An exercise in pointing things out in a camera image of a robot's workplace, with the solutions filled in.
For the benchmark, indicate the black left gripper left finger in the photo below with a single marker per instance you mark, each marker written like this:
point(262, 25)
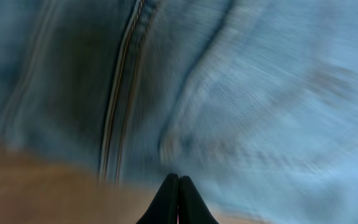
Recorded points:
point(164, 207)

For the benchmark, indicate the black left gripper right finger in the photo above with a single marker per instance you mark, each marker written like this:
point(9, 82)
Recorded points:
point(191, 207)

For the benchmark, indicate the light blue denim jeans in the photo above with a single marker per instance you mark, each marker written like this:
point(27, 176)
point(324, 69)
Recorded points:
point(255, 100)

